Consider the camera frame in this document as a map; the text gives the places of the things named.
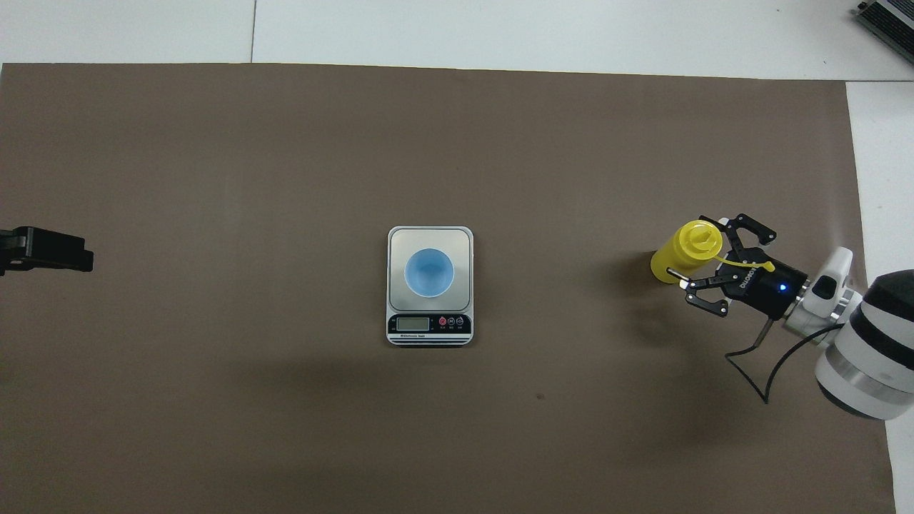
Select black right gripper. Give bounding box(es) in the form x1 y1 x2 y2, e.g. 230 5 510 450
666 213 810 321

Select yellow squeeze seasoning bottle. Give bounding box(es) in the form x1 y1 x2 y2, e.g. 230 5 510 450
650 220 776 285

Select light blue plastic cup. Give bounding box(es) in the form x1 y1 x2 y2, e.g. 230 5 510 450
404 248 456 298

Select silver digital kitchen scale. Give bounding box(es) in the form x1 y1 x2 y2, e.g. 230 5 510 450
386 226 474 347

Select grey finned metal box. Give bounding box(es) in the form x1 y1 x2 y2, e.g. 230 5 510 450
855 0 914 66

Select brown paper table mat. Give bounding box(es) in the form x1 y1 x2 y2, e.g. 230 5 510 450
0 63 897 514

